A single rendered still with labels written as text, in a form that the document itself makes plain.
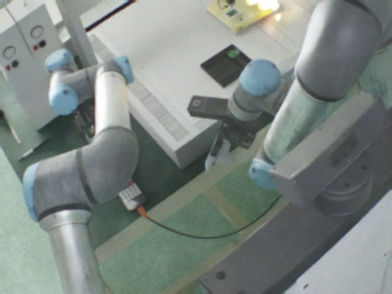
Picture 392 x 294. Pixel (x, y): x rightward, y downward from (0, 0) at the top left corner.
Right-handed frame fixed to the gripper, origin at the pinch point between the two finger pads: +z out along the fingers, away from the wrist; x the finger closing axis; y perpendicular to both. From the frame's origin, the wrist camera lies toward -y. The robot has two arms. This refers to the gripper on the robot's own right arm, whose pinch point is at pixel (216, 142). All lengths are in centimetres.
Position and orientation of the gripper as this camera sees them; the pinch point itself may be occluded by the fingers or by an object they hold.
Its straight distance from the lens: 162.2
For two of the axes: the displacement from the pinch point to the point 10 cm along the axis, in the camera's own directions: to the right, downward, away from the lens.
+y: 9.3, 3.7, 0.5
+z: -2.1, 3.9, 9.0
